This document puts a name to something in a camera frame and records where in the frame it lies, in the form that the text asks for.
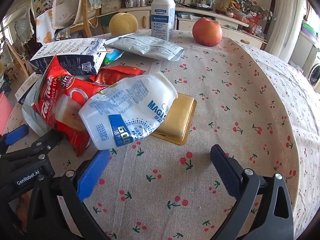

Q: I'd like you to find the pack of small bottles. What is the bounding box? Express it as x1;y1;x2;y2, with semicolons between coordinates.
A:
125;0;150;8

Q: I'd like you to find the white curtain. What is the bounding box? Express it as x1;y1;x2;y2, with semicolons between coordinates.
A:
271;0;307;63

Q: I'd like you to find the crushed white plastic bottle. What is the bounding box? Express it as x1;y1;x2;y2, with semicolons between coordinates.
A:
78;71;178;151

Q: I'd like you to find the pink plastic bin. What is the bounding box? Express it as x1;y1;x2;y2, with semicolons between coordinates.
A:
0;91;14;134

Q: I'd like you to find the red wrapper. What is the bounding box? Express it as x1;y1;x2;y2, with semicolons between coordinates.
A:
89;65;147;85

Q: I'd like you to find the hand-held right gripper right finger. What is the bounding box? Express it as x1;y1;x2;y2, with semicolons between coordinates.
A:
210;144;294;240

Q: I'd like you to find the white television cabinet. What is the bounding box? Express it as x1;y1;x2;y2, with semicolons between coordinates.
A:
120;4;268;50

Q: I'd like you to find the yellow pear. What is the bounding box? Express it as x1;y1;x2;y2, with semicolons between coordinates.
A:
109;12;139;37

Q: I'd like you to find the washing machine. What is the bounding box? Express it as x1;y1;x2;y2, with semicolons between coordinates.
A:
307;55;320;87

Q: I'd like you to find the silver white snack packet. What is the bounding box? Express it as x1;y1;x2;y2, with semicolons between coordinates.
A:
104;33;186;62

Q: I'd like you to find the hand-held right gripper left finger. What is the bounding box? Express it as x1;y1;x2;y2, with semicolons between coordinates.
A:
26;149;112;240

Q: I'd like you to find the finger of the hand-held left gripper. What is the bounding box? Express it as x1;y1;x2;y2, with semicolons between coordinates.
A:
0;124;30;155
0;129;63;162

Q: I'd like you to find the red apple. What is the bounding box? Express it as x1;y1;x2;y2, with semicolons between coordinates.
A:
192;17;223;47

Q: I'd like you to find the wooden chair with cloth cover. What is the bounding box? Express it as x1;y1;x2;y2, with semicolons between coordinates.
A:
51;0;104;39

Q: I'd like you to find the upright white milk bottle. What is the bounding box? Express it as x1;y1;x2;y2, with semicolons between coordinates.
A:
151;0;176;41

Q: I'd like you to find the navy white printed packet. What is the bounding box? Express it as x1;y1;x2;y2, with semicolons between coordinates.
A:
29;38;107;76

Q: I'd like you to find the cherry print tablecloth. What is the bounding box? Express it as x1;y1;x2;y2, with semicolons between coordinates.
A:
0;29;320;240

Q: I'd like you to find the gold plastic tray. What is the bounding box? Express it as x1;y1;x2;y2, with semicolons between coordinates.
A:
150;92;197;146

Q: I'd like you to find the green blue snack packet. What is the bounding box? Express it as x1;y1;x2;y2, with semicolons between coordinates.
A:
101;48;125;67

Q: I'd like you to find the golden gift bag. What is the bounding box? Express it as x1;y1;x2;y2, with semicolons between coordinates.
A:
215;0;238;14

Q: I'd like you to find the flower arrangement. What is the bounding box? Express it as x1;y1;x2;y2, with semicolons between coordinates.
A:
239;0;273;22

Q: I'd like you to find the dining table with printed cloth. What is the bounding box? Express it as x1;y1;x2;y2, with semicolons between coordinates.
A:
35;10;73;43

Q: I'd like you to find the red milk tea packet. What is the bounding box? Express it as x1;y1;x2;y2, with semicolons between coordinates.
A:
31;55;109;157

